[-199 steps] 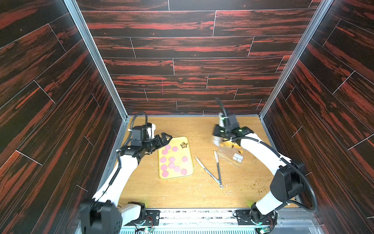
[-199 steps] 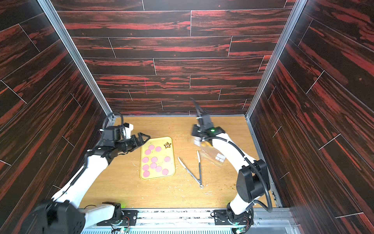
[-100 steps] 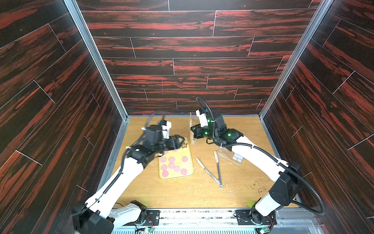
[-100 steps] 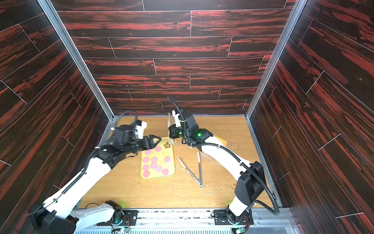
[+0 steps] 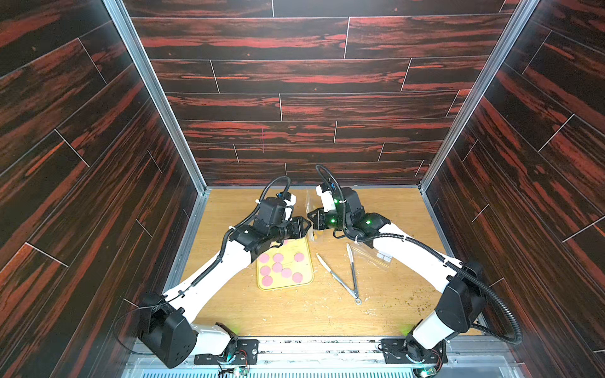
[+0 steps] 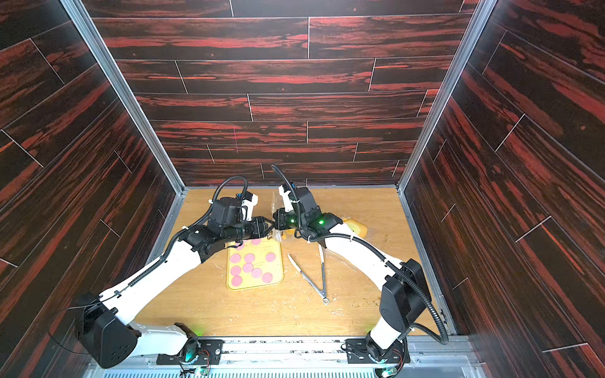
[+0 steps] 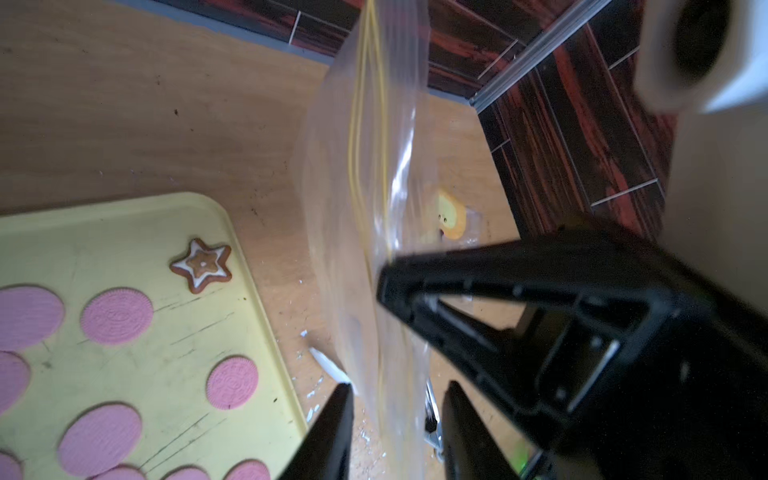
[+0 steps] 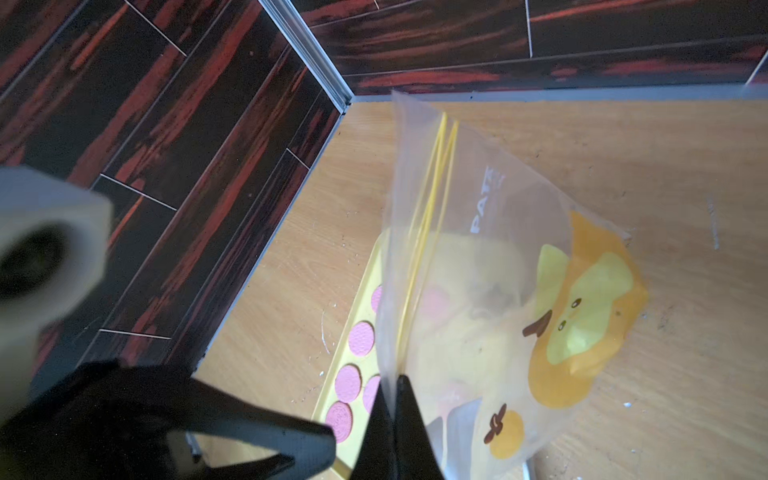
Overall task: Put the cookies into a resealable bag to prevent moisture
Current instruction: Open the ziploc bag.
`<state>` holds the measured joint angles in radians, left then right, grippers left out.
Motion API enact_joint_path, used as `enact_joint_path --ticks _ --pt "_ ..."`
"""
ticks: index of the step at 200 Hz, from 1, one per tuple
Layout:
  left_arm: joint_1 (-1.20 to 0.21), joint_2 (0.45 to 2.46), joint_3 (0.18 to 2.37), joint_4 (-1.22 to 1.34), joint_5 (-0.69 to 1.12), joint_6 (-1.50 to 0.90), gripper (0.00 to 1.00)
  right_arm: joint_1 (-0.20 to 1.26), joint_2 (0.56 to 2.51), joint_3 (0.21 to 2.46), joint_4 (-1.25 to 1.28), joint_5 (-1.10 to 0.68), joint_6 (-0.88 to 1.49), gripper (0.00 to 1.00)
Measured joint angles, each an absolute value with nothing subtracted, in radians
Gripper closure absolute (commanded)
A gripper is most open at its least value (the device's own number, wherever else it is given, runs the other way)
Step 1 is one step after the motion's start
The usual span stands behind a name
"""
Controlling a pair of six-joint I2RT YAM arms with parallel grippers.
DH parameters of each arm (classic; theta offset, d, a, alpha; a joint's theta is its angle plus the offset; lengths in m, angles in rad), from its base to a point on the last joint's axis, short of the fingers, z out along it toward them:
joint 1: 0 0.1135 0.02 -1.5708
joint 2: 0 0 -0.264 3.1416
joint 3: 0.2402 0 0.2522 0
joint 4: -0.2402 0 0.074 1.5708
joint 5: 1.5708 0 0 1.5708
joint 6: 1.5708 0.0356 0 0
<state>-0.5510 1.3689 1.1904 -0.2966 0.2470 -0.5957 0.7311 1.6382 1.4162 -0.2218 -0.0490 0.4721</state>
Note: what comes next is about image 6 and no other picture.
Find yellow plastic tray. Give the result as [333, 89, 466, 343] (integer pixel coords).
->
[226, 239, 284, 291]

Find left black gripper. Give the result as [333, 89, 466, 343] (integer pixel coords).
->
[221, 216, 275, 246]

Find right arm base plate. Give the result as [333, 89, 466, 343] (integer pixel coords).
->
[341, 338, 411, 365]

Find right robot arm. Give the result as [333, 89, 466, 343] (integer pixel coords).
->
[271, 165, 449, 362]

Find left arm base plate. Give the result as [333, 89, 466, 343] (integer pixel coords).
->
[156, 339, 224, 367]

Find clear resealable bag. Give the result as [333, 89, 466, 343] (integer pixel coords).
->
[271, 192, 284, 243]

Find metal tongs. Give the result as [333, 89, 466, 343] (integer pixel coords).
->
[287, 244, 331, 306]

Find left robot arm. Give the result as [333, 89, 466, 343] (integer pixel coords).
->
[75, 176, 275, 369]

